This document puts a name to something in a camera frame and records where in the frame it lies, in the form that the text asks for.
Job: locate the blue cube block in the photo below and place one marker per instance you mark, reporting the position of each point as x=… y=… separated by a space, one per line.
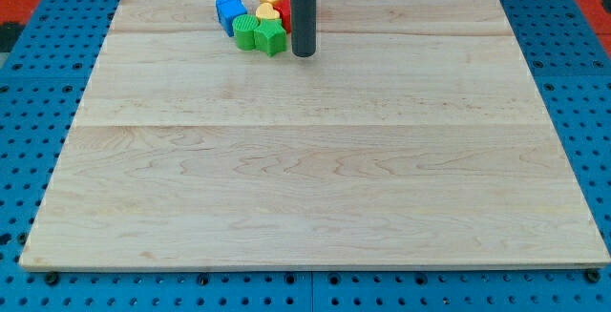
x=227 y=12

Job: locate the red block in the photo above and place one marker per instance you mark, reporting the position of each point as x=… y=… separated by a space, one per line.
x=283 y=7

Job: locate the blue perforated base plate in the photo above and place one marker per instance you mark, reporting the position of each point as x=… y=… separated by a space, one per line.
x=45 y=76

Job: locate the light wooden board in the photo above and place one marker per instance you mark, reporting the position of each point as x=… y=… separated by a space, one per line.
x=415 y=138

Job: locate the green star block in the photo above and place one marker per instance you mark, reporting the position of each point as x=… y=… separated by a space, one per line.
x=270 y=37

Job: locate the green cylinder block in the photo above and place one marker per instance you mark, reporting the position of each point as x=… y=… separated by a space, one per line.
x=243 y=28

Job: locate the yellow heart block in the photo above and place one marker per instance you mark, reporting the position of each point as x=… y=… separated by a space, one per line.
x=266 y=11

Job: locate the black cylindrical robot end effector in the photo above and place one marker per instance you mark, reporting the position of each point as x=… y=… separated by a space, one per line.
x=303 y=27

